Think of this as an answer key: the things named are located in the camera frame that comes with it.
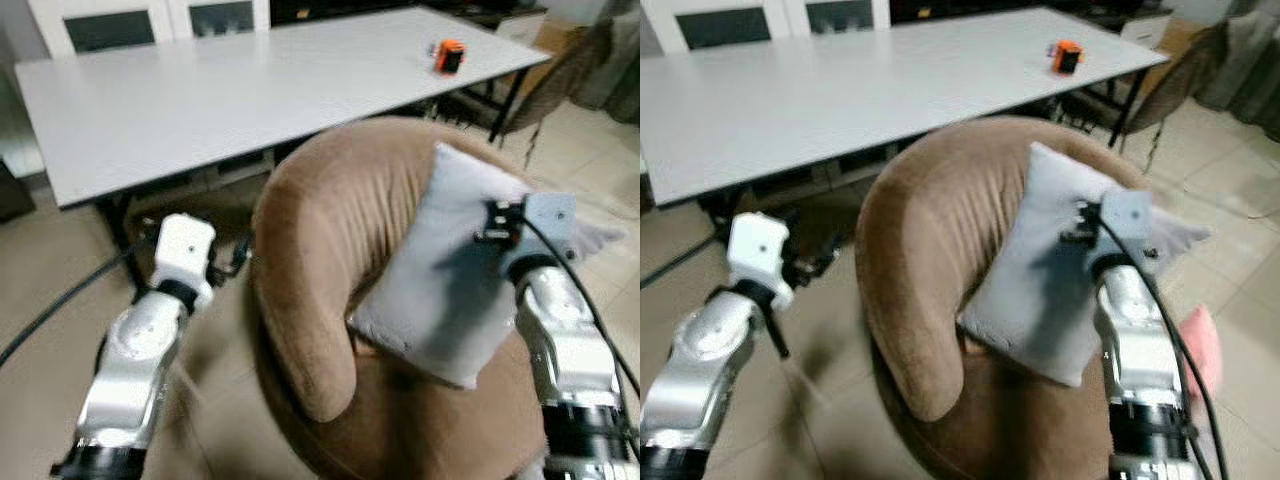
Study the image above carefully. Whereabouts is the grey pillow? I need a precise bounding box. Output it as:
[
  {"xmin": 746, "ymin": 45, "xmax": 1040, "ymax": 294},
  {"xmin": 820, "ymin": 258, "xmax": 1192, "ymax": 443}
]
[
  {"xmin": 347, "ymin": 142, "xmax": 626, "ymax": 391},
  {"xmin": 957, "ymin": 142, "xmax": 1213, "ymax": 389}
]

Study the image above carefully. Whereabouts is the brown plush sofa chair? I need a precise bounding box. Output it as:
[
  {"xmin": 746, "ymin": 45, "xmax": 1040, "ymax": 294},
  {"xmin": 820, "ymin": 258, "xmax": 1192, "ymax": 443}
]
[
  {"xmin": 250, "ymin": 115, "xmax": 561, "ymax": 480},
  {"xmin": 855, "ymin": 115, "xmax": 1191, "ymax": 480}
]

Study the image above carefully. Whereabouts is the dark padded chair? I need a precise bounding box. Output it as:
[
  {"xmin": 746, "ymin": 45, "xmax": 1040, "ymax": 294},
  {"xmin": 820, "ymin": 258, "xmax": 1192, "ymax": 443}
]
[
  {"xmin": 500, "ymin": 20, "xmax": 613, "ymax": 171},
  {"xmin": 1125, "ymin": 20, "xmax": 1233, "ymax": 176}
]

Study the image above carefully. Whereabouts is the white table with black legs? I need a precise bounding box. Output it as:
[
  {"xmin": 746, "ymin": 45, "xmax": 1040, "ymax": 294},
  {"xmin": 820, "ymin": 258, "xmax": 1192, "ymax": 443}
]
[
  {"xmin": 640, "ymin": 8, "xmax": 1169, "ymax": 241},
  {"xmin": 15, "ymin": 5, "xmax": 553, "ymax": 271}
]

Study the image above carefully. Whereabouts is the orange and black device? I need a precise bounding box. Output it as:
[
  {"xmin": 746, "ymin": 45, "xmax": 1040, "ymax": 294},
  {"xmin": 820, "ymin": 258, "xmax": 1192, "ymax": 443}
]
[
  {"xmin": 1048, "ymin": 40, "xmax": 1085, "ymax": 76},
  {"xmin": 430, "ymin": 38, "xmax": 467, "ymax": 76}
]

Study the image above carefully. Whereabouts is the pink plush cushion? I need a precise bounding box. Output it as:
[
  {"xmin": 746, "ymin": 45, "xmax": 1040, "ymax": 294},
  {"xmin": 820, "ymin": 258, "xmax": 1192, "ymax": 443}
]
[{"xmin": 1178, "ymin": 305, "xmax": 1223, "ymax": 401}]

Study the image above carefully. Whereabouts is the grey hanging fabric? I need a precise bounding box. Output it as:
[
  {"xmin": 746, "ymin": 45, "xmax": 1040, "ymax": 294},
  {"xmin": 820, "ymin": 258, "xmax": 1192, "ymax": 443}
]
[
  {"xmin": 1195, "ymin": 0, "xmax": 1280, "ymax": 131},
  {"xmin": 575, "ymin": 0, "xmax": 641, "ymax": 126}
]

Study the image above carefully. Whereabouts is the white cabinet with dark panes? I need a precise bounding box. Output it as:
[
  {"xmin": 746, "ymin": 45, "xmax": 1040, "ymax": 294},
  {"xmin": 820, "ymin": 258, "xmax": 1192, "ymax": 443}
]
[
  {"xmin": 28, "ymin": 0, "xmax": 271, "ymax": 56},
  {"xmin": 650, "ymin": 0, "xmax": 891, "ymax": 51}
]

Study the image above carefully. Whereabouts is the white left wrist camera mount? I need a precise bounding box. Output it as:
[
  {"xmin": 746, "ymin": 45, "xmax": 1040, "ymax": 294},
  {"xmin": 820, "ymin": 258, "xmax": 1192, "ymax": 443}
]
[
  {"xmin": 728, "ymin": 212, "xmax": 796, "ymax": 306},
  {"xmin": 150, "ymin": 213, "xmax": 218, "ymax": 301}
]

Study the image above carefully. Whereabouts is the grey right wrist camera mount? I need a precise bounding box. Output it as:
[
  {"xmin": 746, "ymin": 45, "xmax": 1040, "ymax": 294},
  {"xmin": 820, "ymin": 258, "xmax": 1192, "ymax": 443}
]
[
  {"xmin": 1098, "ymin": 188, "xmax": 1154, "ymax": 263},
  {"xmin": 520, "ymin": 192, "xmax": 578, "ymax": 263}
]

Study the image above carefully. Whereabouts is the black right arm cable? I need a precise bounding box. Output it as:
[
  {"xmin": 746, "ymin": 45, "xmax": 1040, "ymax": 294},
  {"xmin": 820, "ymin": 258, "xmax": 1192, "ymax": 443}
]
[
  {"xmin": 518, "ymin": 212, "xmax": 641, "ymax": 401},
  {"xmin": 1098, "ymin": 212, "xmax": 1233, "ymax": 480}
]

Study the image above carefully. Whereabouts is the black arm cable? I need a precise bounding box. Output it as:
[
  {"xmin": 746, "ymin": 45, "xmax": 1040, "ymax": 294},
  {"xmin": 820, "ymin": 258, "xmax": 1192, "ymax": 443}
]
[
  {"xmin": 518, "ymin": 212, "xmax": 641, "ymax": 401},
  {"xmin": 640, "ymin": 235, "xmax": 721, "ymax": 291},
  {"xmin": 1098, "ymin": 212, "xmax": 1233, "ymax": 480},
  {"xmin": 0, "ymin": 250, "xmax": 141, "ymax": 366}
]

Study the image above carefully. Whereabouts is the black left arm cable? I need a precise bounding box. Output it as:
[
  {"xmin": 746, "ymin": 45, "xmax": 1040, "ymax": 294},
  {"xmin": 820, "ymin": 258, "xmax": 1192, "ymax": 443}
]
[
  {"xmin": 640, "ymin": 235, "xmax": 721, "ymax": 291},
  {"xmin": 0, "ymin": 250, "xmax": 141, "ymax": 366}
]

